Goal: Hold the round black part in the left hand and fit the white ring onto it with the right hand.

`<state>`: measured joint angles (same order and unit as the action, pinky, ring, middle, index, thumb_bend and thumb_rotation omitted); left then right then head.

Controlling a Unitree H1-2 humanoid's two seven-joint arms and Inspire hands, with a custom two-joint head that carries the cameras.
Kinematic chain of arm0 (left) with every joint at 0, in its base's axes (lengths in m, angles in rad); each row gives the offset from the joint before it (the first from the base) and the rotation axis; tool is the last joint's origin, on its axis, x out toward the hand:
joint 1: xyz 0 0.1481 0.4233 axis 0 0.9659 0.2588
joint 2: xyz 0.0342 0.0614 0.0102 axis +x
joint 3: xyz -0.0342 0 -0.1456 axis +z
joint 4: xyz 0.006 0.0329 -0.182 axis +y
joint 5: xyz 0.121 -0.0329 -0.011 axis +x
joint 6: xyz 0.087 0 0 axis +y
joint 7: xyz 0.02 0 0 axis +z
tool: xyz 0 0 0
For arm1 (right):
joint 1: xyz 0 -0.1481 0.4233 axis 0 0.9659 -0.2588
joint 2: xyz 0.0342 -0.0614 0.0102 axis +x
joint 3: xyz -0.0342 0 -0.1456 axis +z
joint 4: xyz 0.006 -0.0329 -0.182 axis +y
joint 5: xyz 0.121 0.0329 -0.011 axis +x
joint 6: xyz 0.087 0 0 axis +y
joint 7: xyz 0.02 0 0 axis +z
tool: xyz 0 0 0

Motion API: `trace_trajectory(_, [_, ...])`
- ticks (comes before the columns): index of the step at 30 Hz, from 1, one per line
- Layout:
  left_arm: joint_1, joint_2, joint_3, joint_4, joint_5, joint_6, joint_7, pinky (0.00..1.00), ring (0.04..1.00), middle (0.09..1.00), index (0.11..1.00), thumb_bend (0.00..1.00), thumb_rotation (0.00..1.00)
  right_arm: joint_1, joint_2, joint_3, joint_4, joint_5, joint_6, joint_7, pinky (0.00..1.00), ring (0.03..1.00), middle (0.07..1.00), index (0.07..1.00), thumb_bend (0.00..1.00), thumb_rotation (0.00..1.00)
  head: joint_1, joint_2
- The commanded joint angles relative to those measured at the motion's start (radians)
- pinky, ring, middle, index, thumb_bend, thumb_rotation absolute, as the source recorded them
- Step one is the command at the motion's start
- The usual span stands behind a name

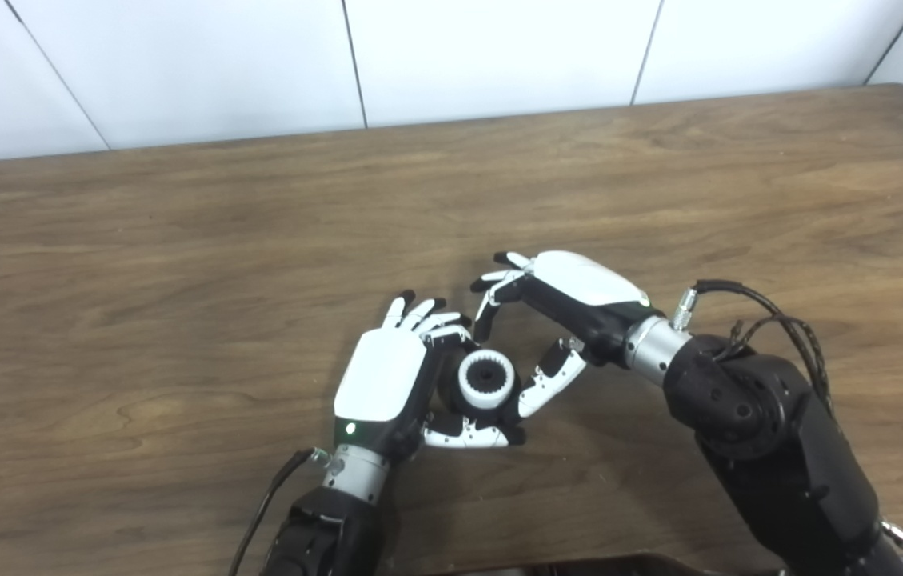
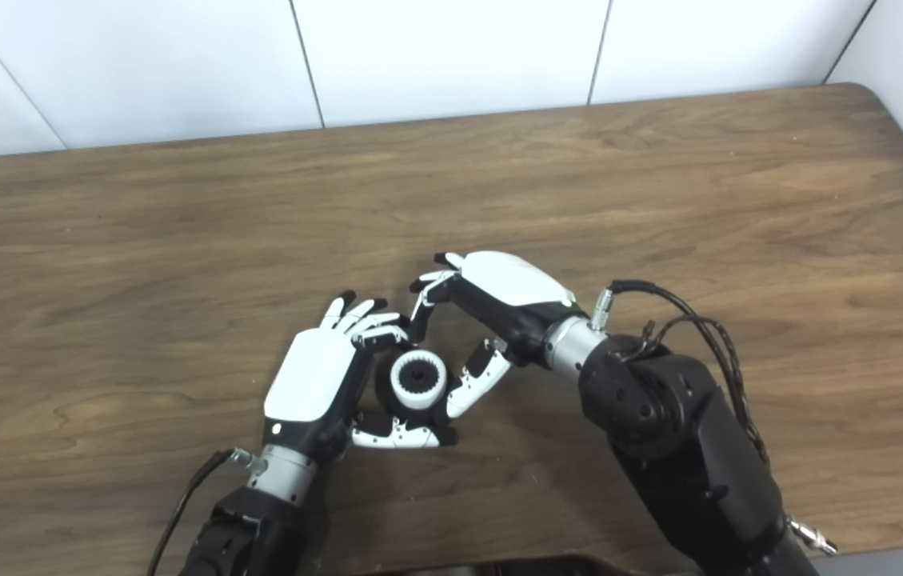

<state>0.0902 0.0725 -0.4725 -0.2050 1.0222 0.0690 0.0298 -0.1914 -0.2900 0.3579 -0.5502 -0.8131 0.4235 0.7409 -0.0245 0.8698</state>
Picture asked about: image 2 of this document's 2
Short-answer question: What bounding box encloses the round black plastic part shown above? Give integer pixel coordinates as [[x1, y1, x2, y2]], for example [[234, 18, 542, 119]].
[[375, 348, 452, 422]]

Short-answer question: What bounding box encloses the silver forearm cable connector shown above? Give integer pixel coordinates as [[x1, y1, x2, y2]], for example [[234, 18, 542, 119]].
[[789, 518, 838, 556]]

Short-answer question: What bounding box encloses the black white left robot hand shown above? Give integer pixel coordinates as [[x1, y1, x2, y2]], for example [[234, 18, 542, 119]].
[[263, 290, 458, 465]]

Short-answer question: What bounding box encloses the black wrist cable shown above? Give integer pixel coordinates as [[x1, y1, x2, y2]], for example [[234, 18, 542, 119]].
[[146, 448, 266, 576], [591, 280, 772, 465]]

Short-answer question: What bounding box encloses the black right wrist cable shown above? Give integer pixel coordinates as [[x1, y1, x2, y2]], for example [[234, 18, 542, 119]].
[[591, 280, 772, 465]]

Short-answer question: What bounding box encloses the dark robot torso edge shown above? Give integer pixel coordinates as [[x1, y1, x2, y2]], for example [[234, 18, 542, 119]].
[[371, 554, 724, 576]]

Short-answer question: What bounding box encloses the white toothed plastic ring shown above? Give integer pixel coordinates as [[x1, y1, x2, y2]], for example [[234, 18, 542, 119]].
[[390, 350, 448, 411]]

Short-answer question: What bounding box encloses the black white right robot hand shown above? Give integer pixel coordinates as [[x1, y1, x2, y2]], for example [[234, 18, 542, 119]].
[[409, 251, 578, 418]]

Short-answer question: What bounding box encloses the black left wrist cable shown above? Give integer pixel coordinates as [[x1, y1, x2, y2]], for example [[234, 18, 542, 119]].
[[146, 448, 266, 576]]

